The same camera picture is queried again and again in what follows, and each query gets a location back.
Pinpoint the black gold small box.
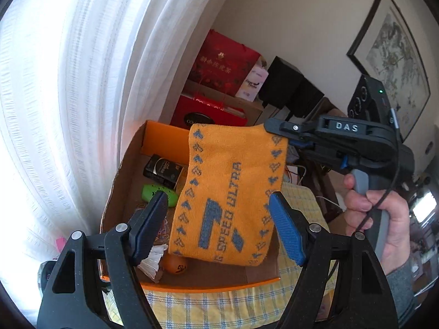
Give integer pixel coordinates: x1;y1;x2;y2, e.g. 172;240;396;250
143;154;185;190

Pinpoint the orange fresh fruit cardboard box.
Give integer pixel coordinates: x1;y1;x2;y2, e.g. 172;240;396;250
100;121;287;293

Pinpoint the bag of coloured rubber bands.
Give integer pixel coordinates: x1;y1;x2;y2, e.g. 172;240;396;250
131;203;174;247

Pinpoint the white sheer curtain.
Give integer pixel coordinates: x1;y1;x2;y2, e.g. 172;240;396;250
1;0;225;323

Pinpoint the red chocolate collection gift box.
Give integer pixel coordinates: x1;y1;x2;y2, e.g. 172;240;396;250
170;94;248;129

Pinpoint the framed ink painting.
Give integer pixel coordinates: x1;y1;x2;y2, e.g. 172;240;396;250
347;0;431;138

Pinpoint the yellow blue checked bedspread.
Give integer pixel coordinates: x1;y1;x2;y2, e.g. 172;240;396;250
103;180;341;329

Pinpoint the pink white tissue pack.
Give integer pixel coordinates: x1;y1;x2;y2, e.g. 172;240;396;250
235;65;269;103

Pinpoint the white feather shuttlecock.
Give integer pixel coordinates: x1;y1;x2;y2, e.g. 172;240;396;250
137;244;168;283

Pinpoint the green plastic egg shaker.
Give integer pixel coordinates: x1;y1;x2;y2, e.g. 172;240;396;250
140;183;180;208

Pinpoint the orange blue knitted towel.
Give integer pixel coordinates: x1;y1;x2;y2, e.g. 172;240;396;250
168;124;288;266

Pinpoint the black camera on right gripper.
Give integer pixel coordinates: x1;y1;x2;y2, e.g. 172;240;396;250
347;74;391;126

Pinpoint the orange ping pong ball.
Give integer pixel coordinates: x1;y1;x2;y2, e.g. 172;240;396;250
160;253;187;275

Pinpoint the red tea gift bag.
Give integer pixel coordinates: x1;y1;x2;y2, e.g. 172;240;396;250
188;29;261;96

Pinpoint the left black speaker on stand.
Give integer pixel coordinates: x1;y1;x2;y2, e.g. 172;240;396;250
257;56;324;118

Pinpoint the person right hand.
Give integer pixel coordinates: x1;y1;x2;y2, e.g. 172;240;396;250
344;174;411;275

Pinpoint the grey sleeve forearm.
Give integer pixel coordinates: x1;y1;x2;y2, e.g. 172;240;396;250
386;259;416;328

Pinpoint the brown cardboard box by wall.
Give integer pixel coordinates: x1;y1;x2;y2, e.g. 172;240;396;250
181;79;265;126

